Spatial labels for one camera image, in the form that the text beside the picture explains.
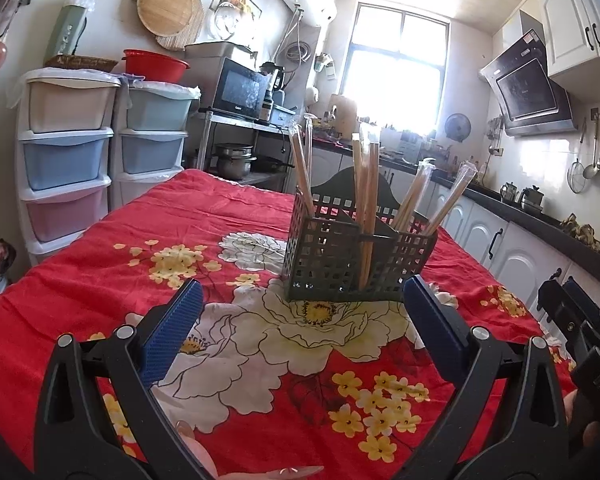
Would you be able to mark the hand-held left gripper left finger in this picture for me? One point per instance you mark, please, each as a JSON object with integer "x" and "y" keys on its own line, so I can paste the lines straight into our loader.
{"x": 172, "y": 335}

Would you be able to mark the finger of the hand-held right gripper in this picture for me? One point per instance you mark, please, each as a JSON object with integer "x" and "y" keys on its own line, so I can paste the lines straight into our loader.
{"x": 582, "y": 297}
{"x": 557, "y": 310}

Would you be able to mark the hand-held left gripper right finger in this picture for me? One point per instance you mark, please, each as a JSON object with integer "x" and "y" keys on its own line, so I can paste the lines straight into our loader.
{"x": 430, "y": 325}

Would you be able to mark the green plastic utensil basket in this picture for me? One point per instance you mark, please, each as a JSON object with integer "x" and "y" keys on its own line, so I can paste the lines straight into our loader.
{"x": 325, "y": 260}

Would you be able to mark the wooden chopsticks pair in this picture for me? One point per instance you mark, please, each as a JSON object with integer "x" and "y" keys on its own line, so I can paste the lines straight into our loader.
{"x": 373, "y": 185}
{"x": 450, "y": 200}
{"x": 357, "y": 180}
{"x": 412, "y": 200}
{"x": 300, "y": 175}

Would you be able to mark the person's right hand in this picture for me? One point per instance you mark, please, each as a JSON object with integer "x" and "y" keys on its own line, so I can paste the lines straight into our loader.
{"x": 592, "y": 435}

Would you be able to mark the pile of dried roots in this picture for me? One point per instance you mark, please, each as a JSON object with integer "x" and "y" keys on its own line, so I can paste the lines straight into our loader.
{"x": 582, "y": 230}

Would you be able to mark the steel kettle on counter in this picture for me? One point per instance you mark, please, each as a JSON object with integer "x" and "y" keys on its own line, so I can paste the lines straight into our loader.
{"x": 530, "y": 197}

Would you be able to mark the red floral tablecloth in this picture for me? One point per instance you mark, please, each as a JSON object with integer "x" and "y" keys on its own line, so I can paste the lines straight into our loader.
{"x": 130, "y": 220}

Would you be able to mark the steel cooking pot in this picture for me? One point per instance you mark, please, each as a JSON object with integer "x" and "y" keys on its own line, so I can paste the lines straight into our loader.
{"x": 235, "y": 160}

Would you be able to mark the black frying pan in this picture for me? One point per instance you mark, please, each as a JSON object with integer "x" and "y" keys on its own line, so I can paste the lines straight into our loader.
{"x": 272, "y": 162}

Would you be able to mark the small round fan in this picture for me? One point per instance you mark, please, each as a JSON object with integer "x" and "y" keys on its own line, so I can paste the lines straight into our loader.
{"x": 457, "y": 126}

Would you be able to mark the beige blue pink drawer tower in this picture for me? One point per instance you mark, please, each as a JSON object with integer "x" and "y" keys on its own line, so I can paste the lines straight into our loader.
{"x": 65, "y": 160}

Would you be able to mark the pale blue drawer tower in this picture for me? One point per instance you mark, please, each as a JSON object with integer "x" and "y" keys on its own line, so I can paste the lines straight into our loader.
{"x": 152, "y": 130}

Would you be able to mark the black range hood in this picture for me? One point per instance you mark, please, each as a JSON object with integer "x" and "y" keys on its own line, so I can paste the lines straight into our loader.
{"x": 527, "y": 85}

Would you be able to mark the metal shelf table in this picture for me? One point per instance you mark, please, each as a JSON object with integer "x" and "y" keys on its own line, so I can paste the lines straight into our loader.
{"x": 230, "y": 120}

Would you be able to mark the beige jar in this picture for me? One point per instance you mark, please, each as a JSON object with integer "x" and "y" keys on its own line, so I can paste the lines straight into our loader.
{"x": 342, "y": 110}

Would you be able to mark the blue-grey plastic box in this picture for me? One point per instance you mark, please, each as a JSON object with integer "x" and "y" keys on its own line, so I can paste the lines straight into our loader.
{"x": 282, "y": 112}

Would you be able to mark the black microwave oven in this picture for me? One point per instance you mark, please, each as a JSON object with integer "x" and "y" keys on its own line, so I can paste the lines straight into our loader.
{"x": 235, "y": 87}

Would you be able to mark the kitchen window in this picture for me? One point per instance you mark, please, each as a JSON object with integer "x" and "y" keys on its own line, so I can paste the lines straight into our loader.
{"x": 397, "y": 65}

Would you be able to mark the red plastic basin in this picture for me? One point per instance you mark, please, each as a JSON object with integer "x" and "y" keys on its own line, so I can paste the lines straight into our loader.
{"x": 155, "y": 65}

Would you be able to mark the white upper cabinet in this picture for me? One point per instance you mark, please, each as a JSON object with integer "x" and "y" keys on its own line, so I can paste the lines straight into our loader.
{"x": 575, "y": 15}

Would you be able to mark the wicker tray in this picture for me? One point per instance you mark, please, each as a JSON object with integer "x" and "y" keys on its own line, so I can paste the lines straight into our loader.
{"x": 80, "y": 62}

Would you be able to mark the grey tub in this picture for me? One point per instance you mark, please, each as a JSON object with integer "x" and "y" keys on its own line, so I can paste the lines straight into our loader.
{"x": 215, "y": 50}

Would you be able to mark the round bamboo mat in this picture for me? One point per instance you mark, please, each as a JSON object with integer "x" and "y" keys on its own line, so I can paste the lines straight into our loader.
{"x": 197, "y": 25}

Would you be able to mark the pale green flask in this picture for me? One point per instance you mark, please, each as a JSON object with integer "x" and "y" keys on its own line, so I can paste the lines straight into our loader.
{"x": 67, "y": 30}

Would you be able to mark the round bamboo basket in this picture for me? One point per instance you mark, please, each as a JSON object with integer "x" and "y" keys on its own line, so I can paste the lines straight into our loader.
{"x": 170, "y": 5}

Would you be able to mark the green wall holder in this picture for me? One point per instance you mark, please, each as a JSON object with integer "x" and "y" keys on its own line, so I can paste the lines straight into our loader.
{"x": 325, "y": 65}

